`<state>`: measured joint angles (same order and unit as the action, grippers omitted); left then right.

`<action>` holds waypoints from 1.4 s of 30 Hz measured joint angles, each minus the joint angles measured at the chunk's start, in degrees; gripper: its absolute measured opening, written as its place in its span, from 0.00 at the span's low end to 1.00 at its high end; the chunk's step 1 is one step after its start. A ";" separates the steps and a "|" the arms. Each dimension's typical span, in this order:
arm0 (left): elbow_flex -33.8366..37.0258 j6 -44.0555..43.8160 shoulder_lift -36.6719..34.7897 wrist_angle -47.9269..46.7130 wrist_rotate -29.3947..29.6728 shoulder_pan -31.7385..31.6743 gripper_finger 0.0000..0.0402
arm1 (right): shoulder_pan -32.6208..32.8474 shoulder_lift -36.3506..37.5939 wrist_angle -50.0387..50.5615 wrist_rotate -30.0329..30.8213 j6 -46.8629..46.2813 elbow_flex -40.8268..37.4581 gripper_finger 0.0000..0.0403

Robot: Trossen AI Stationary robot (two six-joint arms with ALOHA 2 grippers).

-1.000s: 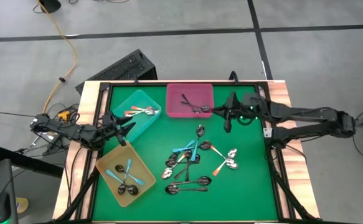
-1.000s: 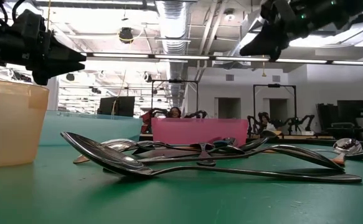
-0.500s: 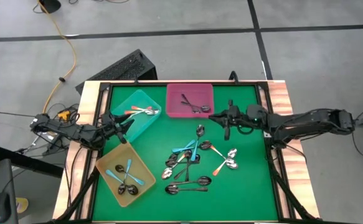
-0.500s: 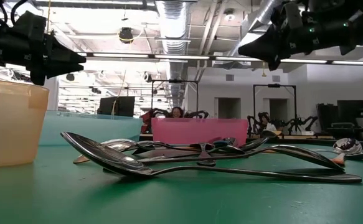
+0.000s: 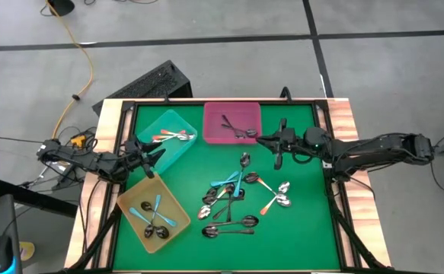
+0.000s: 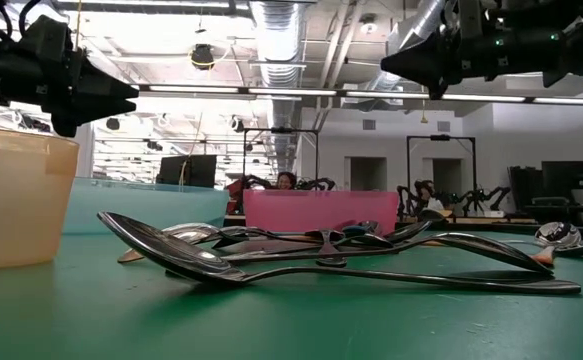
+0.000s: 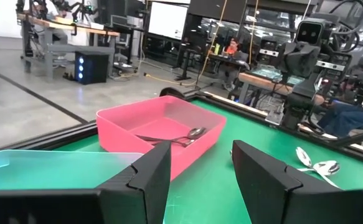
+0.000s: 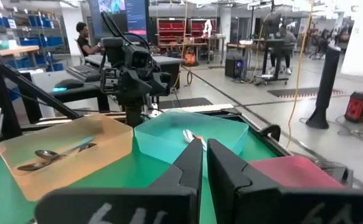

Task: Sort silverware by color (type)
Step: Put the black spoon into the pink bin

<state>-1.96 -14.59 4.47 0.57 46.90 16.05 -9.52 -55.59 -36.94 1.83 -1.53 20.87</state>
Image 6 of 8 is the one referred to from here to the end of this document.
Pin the black monitor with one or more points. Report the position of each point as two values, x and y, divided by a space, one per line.
196 170

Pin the wooden workbench grey legs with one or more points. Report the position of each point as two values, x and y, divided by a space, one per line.
496 219

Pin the pink plastic bin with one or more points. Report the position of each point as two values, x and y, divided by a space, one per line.
321 210

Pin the person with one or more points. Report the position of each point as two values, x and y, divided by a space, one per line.
428 192
286 180

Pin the black monitor bank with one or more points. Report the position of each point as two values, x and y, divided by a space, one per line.
566 177

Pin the silver ventilation duct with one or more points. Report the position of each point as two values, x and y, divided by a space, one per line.
276 50
421 20

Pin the black ceiling camera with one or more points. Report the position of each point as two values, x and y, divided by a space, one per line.
202 57

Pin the black gantry frame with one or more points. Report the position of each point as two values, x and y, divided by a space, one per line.
441 137
281 130

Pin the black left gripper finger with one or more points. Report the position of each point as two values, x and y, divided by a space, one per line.
103 85
101 110

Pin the long ceiling light strip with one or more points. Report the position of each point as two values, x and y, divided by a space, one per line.
321 92

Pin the black background robot arm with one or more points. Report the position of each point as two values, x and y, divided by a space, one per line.
491 192
405 202
253 181
321 183

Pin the amber translucent plastic bin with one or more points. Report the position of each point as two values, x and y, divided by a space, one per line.
11 210

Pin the green table mat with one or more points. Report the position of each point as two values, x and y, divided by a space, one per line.
291 325

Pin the large foreground steel spoon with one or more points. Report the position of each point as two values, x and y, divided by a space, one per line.
171 247

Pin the teal translucent plastic bin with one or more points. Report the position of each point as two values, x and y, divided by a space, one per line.
121 210

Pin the black ceiling dome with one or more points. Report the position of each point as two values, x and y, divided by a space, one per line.
113 124

